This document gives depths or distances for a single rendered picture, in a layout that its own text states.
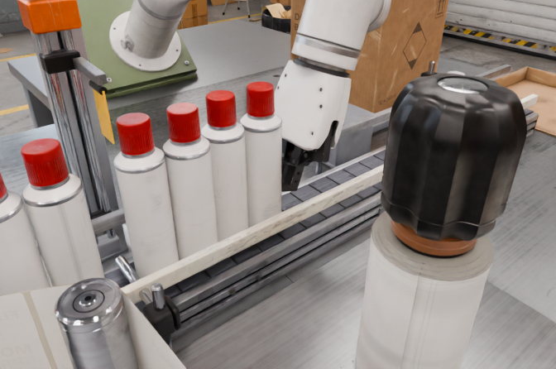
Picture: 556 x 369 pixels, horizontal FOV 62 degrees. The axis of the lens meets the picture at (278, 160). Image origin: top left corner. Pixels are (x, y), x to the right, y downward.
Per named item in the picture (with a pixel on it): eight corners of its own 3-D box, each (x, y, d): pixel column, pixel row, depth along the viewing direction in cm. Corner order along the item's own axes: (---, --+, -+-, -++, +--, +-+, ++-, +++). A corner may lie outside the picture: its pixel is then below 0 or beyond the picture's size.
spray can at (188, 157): (198, 278, 55) (181, 122, 45) (169, 261, 58) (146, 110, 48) (227, 254, 59) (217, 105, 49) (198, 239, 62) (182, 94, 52)
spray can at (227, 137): (219, 256, 59) (207, 107, 49) (203, 234, 63) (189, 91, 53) (256, 243, 61) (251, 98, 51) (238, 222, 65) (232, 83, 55)
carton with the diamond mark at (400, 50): (371, 122, 101) (385, -8, 88) (289, 94, 116) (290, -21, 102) (434, 86, 121) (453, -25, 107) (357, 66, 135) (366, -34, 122)
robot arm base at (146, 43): (135, 82, 121) (150, 43, 106) (94, 23, 122) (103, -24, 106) (193, 58, 132) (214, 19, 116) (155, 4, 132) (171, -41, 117)
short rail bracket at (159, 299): (164, 382, 49) (148, 301, 43) (151, 363, 51) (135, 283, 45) (190, 366, 51) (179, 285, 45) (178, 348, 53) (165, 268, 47)
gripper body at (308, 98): (277, 45, 60) (255, 126, 63) (333, 64, 53) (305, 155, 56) (316, 55, 65) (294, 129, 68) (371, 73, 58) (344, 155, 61)
